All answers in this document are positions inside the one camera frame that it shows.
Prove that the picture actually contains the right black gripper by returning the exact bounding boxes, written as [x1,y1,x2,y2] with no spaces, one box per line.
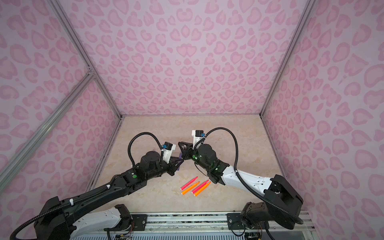
[177,142,211,172]

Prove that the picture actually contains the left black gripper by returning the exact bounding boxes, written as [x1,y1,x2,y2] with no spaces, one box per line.
[147,154,184,181]

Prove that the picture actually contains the pink marker pen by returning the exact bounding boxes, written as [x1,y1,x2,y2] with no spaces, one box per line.
[192,180,209,194]
[180,177,198,191]

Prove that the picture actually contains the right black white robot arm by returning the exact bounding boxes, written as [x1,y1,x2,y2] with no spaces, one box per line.
[178,142,304,230]

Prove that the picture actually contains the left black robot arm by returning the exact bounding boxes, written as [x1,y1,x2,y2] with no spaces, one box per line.
[34,151,184,240]

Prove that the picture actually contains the orange marker pen left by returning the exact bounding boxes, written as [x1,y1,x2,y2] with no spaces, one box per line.
[182,182,200,195]

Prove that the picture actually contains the orange marker pen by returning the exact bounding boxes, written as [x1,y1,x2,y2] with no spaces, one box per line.
[194,182,211,197]
[182,182,200,195]

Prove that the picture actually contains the orange marker pen right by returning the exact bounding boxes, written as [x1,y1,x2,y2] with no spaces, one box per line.
[194,182,211,197]

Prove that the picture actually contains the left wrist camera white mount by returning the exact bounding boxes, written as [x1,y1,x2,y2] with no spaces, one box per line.
[162,142,176,164]

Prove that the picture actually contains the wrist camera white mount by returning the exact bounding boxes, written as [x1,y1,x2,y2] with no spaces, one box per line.
[162,142,176,164]
[192,130,205,150]

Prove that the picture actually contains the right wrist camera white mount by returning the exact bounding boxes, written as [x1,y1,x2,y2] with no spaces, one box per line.
[192,130,205,150]

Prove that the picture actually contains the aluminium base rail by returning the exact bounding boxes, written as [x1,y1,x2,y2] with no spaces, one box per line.
[68,210,319,240]

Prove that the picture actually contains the aluminium frame strut left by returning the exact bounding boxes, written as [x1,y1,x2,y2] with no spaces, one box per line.
[1,71,95,193]

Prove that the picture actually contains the right black cable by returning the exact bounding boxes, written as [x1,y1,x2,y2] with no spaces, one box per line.
[201,127,304,225]

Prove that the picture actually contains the aluminium frame corner post right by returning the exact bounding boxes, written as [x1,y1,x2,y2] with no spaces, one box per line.
[260,0,318,119]

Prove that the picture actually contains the aluminium frame corner post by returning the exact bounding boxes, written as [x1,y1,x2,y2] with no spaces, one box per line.
[260,0,318,119]
[47,0,123,120]

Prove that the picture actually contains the aluminium frame corner post left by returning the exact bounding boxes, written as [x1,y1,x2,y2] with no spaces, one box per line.
[47,0,123,120]

